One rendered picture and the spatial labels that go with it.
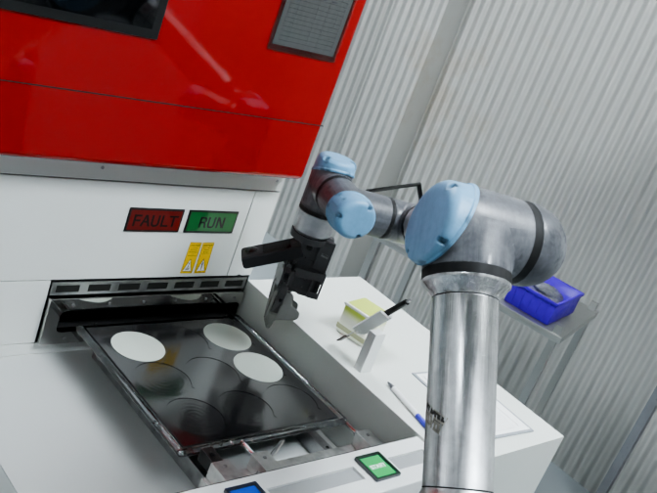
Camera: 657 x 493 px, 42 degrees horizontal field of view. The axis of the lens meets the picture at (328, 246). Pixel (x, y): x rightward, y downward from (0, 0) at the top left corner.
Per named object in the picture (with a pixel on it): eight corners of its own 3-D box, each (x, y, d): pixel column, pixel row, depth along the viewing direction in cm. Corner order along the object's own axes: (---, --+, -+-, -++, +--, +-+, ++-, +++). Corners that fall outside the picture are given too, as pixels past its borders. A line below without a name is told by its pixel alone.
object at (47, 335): (35, 340, 156) (47, 295, 153) (228, 326, 187) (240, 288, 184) (39, 345, 155) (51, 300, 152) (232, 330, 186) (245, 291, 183)
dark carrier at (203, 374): (84, 330, 156) (85, 327, 156) (234, 320, 181) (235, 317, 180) (182, 449, 135) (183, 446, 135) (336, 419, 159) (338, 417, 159)
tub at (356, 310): (332, 329, 176) (344, 300, 174) (353, 323, 182) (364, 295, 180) (361, 348, 173) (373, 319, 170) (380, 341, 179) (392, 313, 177)
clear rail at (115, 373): (73, 330, 156) (75, 323, 156) (80, 329, 157) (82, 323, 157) (178, 460, 133) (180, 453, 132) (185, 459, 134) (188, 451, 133)
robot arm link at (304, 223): (300, 213, 155) (296, 198, 163) (292, 236, 157) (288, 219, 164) (339, 225, 157) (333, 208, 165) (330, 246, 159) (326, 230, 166)
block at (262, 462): (245, 468, 139) (251, 452, 138) (262, 464, 141) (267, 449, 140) (274, 500, 134) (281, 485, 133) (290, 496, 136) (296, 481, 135)
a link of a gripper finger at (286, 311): (290, 340, 166) (307, 299, 163) (261, 333, 165) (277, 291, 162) (289, 333, 169) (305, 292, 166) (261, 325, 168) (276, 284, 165)
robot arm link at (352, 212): (402, 209, 146) (379, 185, 156) (344, 194, 142) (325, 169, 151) (384, 250, 149) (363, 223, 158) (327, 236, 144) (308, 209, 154)
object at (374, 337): (339, 356, 166) (364, 296, 162) (353, 354, 169) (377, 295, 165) (359, 375, 163) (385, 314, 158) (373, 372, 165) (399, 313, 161)
